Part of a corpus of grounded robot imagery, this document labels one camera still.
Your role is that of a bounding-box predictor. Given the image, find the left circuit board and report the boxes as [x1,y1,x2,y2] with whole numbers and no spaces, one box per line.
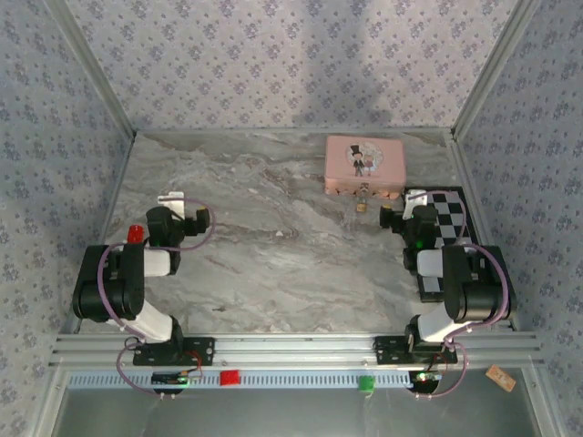
[151,371,204,387]

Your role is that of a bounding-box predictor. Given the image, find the aluminium mounting rail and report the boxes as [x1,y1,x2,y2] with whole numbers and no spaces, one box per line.
[49,331,546,368]

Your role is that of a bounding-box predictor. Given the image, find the black white chessboard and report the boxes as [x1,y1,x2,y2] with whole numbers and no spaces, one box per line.
[403,187,516,304]

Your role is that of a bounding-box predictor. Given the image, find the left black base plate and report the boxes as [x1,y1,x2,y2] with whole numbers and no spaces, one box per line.
[132,336,216,367]

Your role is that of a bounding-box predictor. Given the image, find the left aluminium frame post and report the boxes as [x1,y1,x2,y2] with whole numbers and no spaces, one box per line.
[45,0,138,137]

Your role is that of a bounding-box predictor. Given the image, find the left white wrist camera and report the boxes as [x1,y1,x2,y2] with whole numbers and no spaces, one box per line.
[157,192,187,218]

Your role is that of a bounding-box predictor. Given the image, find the aluminium frame post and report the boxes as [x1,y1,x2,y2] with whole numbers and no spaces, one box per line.
[450,0,541,137]
[45,0,138,137]

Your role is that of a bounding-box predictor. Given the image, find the pink tin box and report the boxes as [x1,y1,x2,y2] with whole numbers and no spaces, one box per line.
[324,135,406,198]

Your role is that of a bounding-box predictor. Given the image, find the purple cable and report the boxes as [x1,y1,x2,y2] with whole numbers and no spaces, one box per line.
[100,198,218,401]
[412,190,509,401]

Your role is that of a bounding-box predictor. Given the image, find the small wooden tag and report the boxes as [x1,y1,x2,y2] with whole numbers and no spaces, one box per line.
[485,365,517,391]

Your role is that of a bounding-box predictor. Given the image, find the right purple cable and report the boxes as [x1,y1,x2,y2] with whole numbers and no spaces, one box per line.
[412,190,509,401]

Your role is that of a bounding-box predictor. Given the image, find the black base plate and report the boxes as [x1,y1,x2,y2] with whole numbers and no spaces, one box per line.
[373,335,458,365]
[132,336,216,367]

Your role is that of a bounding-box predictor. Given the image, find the right aluminium frame post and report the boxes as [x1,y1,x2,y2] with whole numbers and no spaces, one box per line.
[450,0,541,137]

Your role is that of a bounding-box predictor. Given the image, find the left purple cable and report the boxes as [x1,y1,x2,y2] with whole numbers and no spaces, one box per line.
[100,198,218,401]

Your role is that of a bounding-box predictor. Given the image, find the grey slotted cable duct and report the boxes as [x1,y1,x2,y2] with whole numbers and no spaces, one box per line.
[67,369,415,391]

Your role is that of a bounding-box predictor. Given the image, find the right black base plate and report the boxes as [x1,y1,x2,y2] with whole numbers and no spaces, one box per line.
[373,335,458,365]

